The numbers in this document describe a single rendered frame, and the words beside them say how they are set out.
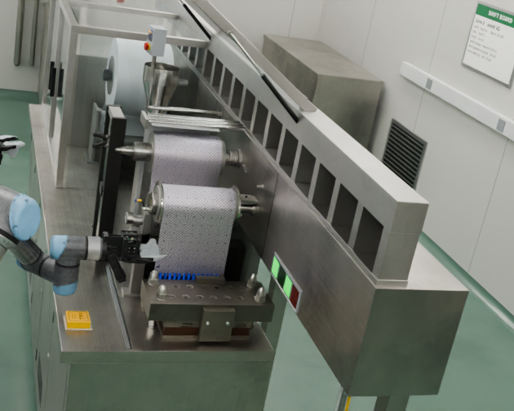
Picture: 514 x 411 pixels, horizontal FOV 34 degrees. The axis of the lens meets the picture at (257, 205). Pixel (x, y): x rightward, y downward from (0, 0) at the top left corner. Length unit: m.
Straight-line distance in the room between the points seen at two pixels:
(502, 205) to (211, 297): 3.23
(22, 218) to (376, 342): 0.99
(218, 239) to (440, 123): 3.78
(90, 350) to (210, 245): 0.52
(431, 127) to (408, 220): 4.50
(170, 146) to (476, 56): 3.50
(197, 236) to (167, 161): 0.30
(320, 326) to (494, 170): 3.57
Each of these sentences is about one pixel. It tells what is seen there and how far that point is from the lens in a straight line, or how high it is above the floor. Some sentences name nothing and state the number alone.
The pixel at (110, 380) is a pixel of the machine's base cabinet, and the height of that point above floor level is 0.80.
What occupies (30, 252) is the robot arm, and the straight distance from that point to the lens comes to 2.66.
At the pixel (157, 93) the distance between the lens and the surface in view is 3.26.
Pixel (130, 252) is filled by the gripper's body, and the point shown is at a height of 1.11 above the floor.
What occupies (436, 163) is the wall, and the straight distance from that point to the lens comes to 6.28.
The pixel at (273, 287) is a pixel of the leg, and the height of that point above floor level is 0.91.
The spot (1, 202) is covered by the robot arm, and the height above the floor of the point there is 1.34.
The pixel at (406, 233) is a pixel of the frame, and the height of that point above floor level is 1.58.
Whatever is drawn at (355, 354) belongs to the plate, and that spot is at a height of 1.25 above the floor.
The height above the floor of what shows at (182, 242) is 1.14.
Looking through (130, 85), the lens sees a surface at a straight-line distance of 3.56.
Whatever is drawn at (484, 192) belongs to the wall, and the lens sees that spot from 5.74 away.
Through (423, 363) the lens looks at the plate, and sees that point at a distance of 2.12.
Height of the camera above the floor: 2.25
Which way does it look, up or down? 21 degrees down
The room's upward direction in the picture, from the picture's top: 11 degrees clockwise
